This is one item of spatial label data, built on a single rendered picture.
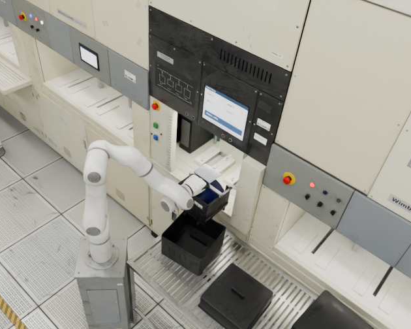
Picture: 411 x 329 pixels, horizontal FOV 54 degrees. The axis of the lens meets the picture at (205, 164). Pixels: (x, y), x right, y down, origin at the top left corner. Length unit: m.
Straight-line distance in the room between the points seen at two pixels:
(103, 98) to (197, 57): 1.51
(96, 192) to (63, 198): 1.87
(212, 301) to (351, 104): 1.20
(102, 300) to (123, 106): 1.54
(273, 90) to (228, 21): 0.37
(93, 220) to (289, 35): 1.26
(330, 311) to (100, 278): 1.25
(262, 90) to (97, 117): 1.70
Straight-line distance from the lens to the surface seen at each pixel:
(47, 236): 3.63
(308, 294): 2.48
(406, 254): 2.01
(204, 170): 2.23
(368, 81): 1.67
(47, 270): 3.44
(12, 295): 3.40
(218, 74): 2.06
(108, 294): 2.60
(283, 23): 1.76
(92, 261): 2.48
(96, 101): 3.46
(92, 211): 2.09
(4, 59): 4.27
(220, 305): 2.22
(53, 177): 4.08
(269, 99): 1.92
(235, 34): 1.92
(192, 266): 2.37
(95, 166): 1.84
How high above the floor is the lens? 2.81
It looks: 43 degrees down
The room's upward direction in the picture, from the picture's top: 7 degrees clockwise
